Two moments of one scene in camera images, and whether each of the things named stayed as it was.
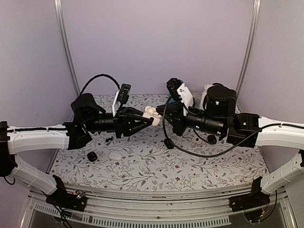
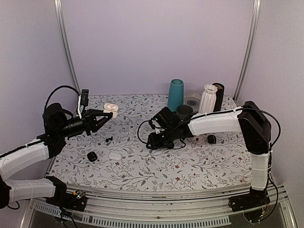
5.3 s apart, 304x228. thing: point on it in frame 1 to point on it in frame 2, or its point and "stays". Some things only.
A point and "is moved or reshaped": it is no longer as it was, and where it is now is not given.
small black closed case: x=91 y=156 stays
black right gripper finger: x=169 y=119 to x=152 y=145
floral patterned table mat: x=145 y=159 stays
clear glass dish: x=196 y=100 stays
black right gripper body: x=209 y=125 to x=168 y=137
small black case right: x=212 y=139 stays
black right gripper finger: x=169 y=106 to x=152 y=137
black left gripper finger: x=146 y=123 to x=101 y=122
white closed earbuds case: x=115 y=156 stays
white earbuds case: x=151 y=112 is moved or reshaped
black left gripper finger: x=132 y=110 to x=99 y=114
